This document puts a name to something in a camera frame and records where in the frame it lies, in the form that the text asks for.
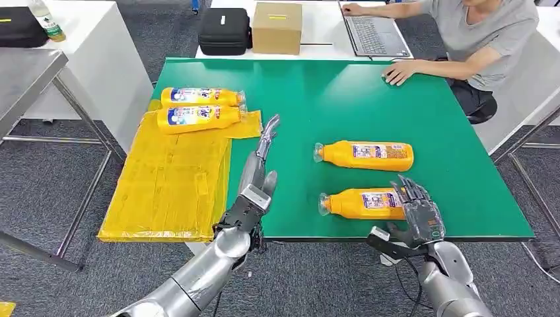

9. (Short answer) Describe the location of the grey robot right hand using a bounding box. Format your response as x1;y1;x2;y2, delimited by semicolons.
387;174;446;250

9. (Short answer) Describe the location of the person's left hand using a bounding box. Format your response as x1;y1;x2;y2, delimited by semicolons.
381;59;417;87

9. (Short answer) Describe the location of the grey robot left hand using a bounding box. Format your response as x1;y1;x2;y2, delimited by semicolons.
238;114;282;201

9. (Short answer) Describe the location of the orange drink bottle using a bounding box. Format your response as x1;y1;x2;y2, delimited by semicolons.
160;87;246;109
157;104;248;135
313;139;415;173
318;187;407;221

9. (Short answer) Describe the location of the white table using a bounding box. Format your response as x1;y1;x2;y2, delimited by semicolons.
194;0;414;61

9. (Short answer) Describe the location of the grey laptop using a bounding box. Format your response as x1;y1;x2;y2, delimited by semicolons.
337;0;414;59

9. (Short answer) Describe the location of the green table mat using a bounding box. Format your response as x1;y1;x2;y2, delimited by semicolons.
151;57;536;243

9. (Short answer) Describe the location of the brown cardboard box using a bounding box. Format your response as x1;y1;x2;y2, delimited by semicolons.
252;2;304;56

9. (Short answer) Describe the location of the yellow plastic sheet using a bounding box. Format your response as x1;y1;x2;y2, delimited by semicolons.
96;98;263;244

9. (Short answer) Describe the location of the person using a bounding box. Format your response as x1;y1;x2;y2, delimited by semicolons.
341;0;540;125

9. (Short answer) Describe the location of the black stool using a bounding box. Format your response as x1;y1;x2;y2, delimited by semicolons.
466;94;499;125

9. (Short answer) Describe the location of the white side desk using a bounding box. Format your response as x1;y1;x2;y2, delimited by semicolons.
474;6;560;154

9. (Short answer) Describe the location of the black zip case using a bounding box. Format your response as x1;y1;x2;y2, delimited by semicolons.
197;7;254;56

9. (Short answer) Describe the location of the white cabinet desk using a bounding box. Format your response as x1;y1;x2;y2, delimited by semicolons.
22;0;154;152

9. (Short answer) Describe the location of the steel bench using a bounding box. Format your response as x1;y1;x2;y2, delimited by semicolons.
0;47;127;273

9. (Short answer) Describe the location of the clear bottle with green label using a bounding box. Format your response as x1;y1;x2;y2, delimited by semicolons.
28;0;67;44

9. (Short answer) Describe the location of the black bag with yellow mark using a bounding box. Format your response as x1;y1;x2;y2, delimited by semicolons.
0;6;49;48

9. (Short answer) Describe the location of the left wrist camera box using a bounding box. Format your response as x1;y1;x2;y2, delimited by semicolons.
213;184;272;235

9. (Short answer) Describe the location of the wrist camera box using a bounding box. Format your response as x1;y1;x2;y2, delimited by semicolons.
213;184;272;235
367;226;427;260

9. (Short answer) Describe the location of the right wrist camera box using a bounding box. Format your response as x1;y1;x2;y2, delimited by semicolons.
367;226;427;260

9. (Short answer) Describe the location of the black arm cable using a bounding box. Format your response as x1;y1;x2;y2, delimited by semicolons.
394;257;423;309

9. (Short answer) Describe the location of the steel table frame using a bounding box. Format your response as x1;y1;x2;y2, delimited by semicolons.
492;104;560;272

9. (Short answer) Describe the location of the grey floor cable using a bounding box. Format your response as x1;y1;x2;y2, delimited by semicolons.
520;242;560;285

